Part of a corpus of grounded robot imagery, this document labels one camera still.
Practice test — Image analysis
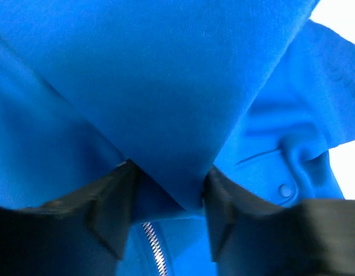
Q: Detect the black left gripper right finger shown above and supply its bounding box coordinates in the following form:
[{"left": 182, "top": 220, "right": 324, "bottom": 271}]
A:
[{"left": 203, "top": 167, "right": 355, "bottom": 276}]

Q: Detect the blue zip-up jacket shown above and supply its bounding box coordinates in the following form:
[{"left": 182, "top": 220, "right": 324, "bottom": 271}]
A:
[{"left": 0, "top": 1, "right": 355, "bottom": 275}]

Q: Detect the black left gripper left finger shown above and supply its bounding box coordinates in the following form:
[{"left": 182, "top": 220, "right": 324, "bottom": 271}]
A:
[{"left": 0, "top": 161, "right": 140, "bottom": 275}]

